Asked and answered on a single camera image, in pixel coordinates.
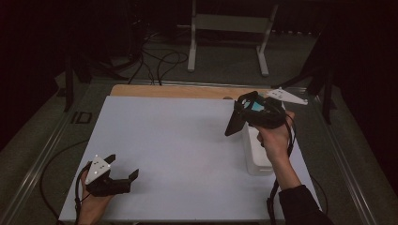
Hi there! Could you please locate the black floor cable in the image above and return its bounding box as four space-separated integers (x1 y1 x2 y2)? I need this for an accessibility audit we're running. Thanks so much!
156 51 190 86
126 31 158 86

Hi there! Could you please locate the white table mat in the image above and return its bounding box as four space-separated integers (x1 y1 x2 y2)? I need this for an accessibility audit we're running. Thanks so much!
58 95 322 223

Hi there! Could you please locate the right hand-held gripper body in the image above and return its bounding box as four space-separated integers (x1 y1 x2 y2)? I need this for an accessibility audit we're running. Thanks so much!
234 87 309 129

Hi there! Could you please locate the person's right hand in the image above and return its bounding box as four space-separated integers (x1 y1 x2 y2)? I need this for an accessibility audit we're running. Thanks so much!
256 111 297 163

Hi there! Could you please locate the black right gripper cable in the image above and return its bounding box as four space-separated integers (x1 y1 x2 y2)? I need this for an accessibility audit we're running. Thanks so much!
266 113 329 225

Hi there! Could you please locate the grey metal stand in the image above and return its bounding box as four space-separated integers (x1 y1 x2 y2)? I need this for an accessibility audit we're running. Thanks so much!
177 0 280 78

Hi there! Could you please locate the metal floor rail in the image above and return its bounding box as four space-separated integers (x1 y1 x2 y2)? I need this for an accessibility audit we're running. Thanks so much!
0 88 92 225
311 93 381 225
125 78 309 94

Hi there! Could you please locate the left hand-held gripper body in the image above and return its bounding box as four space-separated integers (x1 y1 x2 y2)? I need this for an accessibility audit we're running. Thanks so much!
84 155 131 198

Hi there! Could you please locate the white rectangular storage box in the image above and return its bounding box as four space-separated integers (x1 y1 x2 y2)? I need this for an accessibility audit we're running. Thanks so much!
242 121 276 176

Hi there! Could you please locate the black stand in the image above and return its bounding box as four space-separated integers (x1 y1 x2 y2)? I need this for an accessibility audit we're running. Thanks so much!
64 55 130 113
271 67 337 126

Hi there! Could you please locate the wooden table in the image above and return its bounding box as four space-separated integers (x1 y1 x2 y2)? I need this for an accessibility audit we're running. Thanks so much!
110 83 273 101

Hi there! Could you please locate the person's left hand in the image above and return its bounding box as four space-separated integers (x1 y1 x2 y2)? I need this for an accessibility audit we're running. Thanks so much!
76 170 115 225

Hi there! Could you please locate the black square floor frame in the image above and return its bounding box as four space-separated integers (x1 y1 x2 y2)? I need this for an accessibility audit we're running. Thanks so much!
69 111 93 125

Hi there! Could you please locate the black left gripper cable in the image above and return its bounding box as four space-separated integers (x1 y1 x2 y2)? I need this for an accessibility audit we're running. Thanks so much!
39 139 93 225

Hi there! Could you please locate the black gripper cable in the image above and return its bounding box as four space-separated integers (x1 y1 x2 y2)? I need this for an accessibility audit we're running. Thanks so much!
39 139 93 225
266 113 329 225

